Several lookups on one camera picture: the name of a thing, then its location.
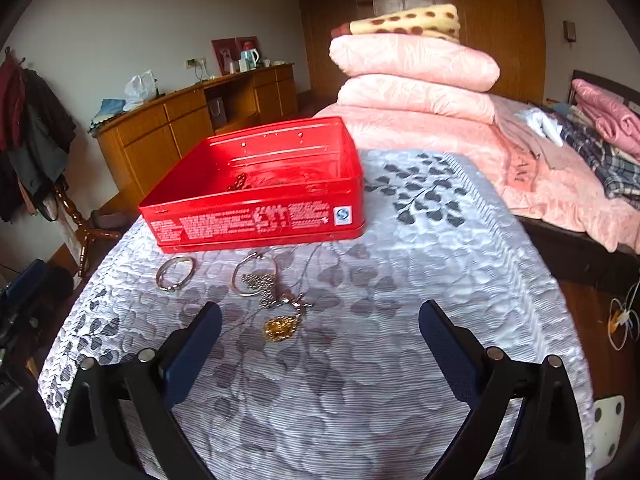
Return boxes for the red jacket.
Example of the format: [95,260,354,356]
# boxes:
[0,55,27,151]

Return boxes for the dark grey jacket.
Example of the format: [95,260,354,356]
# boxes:
[0,67,77,223]

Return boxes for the folded pink blanket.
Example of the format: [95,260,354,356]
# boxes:
[571,78,640,158]

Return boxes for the red tin box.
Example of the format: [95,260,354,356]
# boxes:
[138,116,365,254]

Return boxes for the white leaf patterned quilt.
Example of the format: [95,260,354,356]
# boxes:
[37,149,596,480]

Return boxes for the bed with pink sheet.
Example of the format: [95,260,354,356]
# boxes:
[312,70,640,291]

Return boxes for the beige brown cloth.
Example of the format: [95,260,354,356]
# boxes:
[495,105,566,171]

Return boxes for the red photo frame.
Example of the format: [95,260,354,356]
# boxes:
[211,38,238,77]
[236,36,261,61]

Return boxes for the grey paper bag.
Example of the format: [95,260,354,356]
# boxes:
[207,97,227,128]

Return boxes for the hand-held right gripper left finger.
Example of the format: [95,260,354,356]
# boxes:
[54,301,223,480]

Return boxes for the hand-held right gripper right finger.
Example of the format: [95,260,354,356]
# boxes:
[419,300,587,480]

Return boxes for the blue cloth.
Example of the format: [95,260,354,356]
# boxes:
[89,98,126,131]

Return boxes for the white plastic bag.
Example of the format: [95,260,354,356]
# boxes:
[123,70,160,111]

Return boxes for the plain silver bangle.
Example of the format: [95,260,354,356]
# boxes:
[155,256,196,292]

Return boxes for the silver bangle with chain charm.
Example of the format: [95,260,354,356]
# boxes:
[232,254,281,297]

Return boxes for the wooden coat rack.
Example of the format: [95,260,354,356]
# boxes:
[2,47,123,281]

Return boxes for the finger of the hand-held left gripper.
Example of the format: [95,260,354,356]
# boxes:
[5,259,48,311]

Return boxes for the folded plaid clothes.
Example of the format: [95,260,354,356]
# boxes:
[560,120,640,211]

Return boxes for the folded pink quilt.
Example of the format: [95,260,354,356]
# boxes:
[329,35,501,93]
[336,74,498,124]

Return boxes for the dark wooden headboard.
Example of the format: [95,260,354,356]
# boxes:
[567,69,640,106]

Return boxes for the white plate with holes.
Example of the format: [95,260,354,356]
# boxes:
[593,395,626,466]

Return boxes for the wooden desk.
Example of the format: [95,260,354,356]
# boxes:
[89,62,299,201]

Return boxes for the pale green kettle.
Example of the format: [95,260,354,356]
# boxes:
[239,42,261,72]

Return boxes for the white cloth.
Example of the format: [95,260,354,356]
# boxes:
[525,109,566,147]

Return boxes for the white cable with plug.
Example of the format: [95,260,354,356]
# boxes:
[607,270,640,351]

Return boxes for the gold pendant necklace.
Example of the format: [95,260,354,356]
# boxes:
[257,245,328,344]

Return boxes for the yellow spotted blanket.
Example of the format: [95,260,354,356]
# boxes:
[331,4,461,43]

